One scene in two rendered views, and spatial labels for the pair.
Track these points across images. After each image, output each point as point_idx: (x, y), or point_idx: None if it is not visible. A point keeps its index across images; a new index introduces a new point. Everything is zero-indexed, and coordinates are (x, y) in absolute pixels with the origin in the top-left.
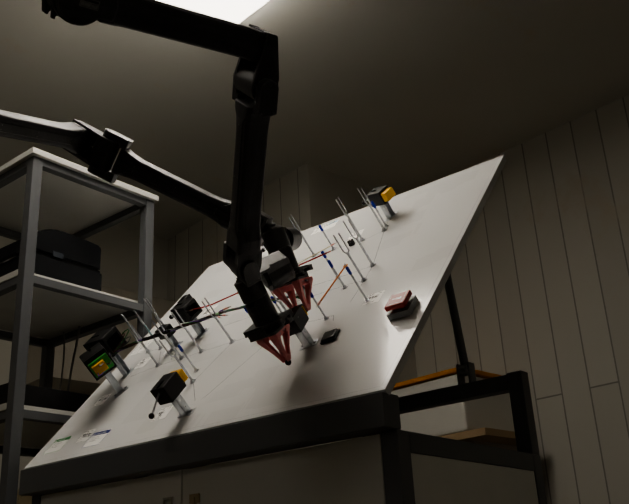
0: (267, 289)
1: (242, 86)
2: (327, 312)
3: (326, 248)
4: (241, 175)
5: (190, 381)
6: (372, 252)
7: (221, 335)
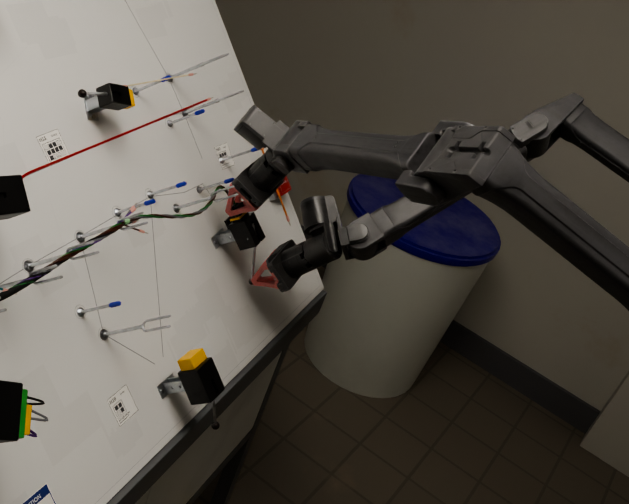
0: None
1: (541, 148)
2: (188, 176)
3: (180, 76)
4: (461, 198)
5: (106, 337)
6: (140, 38)
7: (27, 219)
